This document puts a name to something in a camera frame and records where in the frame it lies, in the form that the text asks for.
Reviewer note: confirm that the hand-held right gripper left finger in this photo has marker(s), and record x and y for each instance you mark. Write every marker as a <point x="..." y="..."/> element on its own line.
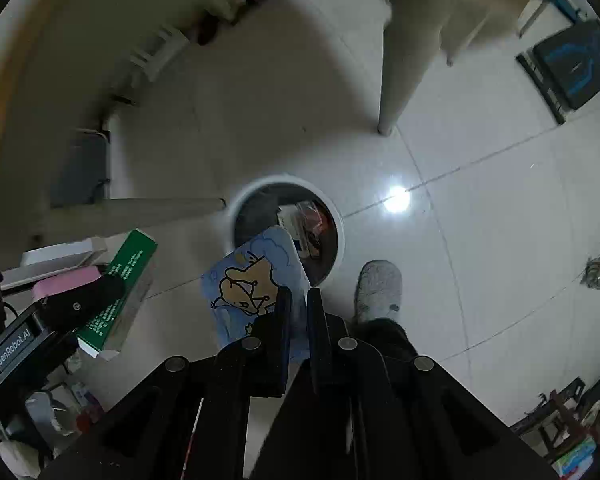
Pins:
<point x="283" y="320"/>

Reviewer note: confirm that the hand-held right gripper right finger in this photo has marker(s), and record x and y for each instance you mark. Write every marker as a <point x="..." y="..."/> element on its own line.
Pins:
<point x="315" y="320"/>

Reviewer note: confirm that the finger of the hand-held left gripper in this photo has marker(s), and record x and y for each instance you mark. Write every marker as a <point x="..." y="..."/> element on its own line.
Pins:
<point x="87" y="297"/>

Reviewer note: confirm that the green cardboard box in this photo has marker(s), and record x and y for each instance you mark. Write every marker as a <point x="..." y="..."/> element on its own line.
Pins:
<point x="130" y="270"/>

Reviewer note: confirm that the blue cartoon bear packet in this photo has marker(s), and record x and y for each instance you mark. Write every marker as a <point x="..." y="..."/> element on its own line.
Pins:
<point x="250" y="270"/>

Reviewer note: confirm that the white round trash bin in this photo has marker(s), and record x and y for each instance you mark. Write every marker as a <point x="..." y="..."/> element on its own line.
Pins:
<point x="240" y="200"/>

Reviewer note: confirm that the pink suitcase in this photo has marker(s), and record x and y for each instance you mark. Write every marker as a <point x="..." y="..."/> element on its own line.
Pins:
<point x="65" y="284"/>

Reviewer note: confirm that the person's right leg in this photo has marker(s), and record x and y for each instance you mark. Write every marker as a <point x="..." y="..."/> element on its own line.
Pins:
<point x="380" y="337"/>

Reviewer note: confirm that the grey fuzzy slipper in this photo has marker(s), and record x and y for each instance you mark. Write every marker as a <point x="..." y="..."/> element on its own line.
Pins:
<point x="379" y="287"/>

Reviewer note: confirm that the orange snack packet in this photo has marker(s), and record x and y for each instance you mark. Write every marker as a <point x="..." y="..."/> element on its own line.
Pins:
<point x="87" y="410"/>

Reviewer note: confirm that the red packet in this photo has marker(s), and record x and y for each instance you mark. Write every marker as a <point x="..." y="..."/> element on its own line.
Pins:
<point x="314" y="220"/>

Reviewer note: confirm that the small white box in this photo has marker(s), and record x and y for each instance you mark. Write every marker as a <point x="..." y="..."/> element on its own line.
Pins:
<point x="289" y="220"/>

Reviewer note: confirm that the dark grey suitcase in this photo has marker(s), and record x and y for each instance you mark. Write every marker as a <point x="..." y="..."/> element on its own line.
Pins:
<point x="82" y="170"/>

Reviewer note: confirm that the white slatted stand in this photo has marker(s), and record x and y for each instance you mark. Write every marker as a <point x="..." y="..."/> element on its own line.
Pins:
<point x="157" y="52"/>

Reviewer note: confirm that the dark wooden stool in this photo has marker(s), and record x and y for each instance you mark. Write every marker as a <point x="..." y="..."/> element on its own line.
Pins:
<point x="560" y="410"/>

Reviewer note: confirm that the beige table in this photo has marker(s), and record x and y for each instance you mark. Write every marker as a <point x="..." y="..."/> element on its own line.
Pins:
<point x="410" y="60"/>

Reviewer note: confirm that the colourful printed box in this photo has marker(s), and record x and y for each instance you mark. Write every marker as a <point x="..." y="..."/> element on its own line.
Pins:
<point x="577" y="457"/>

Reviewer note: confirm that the black blue fitness board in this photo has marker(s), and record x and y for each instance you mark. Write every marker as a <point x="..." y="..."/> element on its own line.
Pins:
<point x="572" y="62"/>

